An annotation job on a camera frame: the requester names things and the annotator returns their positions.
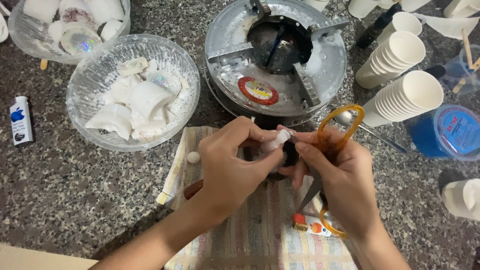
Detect person's left hand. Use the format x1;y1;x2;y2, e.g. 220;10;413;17
197;116;286;221

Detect person's right hand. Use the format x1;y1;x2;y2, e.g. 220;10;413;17
277;125;382;244

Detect orange handled scissors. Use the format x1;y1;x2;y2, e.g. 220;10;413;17
295;104;366;240

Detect white wax chunk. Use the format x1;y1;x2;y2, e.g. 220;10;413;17
260;129;294;154

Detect metal spoon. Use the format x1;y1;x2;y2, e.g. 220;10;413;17
333;109;408;155

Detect striped cloth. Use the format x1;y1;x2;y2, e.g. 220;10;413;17
156;125;361;270

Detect round metal stove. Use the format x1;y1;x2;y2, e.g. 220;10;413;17
203;0;350;129

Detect stack of white paper cups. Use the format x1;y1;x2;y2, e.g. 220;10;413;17
355;31;427;90
361;70;445;128

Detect pile of white wax pieces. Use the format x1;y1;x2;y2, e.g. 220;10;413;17
84;57;190;142

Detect blue tub with lid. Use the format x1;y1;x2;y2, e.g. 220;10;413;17
410;104;480;162

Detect clear plastic cup blue liquid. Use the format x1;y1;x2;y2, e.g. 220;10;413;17
440;44;480;96

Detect black bottle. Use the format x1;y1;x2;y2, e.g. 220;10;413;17
355;3;403;49

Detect ribbed clear glass bowl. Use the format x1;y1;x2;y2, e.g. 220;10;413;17
66;34;202;153

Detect white paper cup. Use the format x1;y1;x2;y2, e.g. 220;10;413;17
303;0;331;12
443;0;480;19
347;0;382;20
376;11;424;46

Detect white paper sheet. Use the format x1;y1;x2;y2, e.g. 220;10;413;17
412;13;480;41

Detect beige cardboard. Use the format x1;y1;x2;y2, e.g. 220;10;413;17
0;243;99;270

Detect heap of glittery wax candles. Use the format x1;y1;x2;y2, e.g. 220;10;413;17
23;0;125;56

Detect white lighter blue logo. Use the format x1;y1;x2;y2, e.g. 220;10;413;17
9;96;34;147

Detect smooth clear glass bowl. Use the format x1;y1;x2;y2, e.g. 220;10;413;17
7;0;131;65

